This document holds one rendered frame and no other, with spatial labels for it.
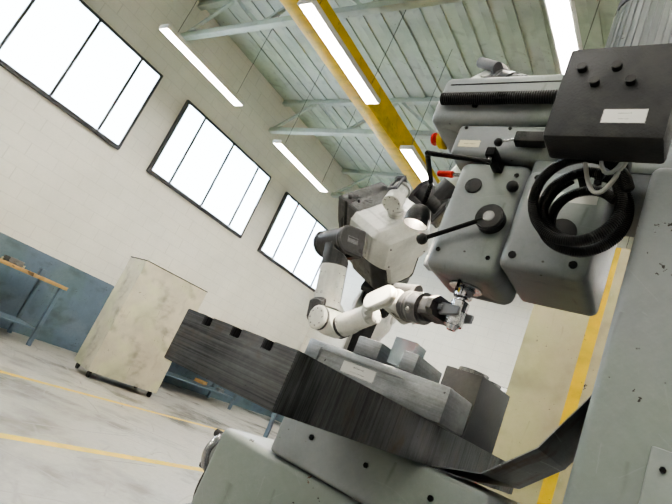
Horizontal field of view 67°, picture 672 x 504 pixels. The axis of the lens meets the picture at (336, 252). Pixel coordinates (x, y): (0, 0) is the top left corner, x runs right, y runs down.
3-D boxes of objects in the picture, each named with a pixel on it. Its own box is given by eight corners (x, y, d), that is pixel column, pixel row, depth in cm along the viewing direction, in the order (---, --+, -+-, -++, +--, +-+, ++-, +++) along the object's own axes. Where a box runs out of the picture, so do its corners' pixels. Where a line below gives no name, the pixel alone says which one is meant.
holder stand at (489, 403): (424, 425, 147) (447, 360, 152) (456, 441, 162) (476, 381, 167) (461, 441, 138) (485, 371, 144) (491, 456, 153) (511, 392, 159)
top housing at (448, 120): (427, 120, 145) (446, 75, 150) (456, 171, 165) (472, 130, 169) (610, 122, 117) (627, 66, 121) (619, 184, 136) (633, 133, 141)
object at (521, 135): (491, 143, 128) (496, 129, 129) (495, 152, 131) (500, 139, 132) (542, 144, 120) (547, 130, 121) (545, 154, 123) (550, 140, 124)
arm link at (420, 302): (438, 285, 129) (406, 282, 139) (425, 320, 127) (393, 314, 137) (467, 306, 136) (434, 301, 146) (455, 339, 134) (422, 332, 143)
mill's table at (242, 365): (162, 356, 76) (187, 307, 78) (442, 463, 169) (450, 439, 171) (272, 412, 62) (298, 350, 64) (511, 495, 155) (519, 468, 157)
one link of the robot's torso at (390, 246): (321, 266, 205) (322, 190, 182) (388, 238, 220) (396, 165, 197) (365, 311, 186) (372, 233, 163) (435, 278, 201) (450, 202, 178)
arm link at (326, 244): (310, 264, 174) (318, 227, 177) (331, 272, 179) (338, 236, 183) (332, 261, 165) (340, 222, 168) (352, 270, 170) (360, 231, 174)
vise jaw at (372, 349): (352, 352, 110) (359, 334, 111) (380, 370, 121) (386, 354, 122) (375, 360, 106) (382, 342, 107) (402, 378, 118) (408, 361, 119)
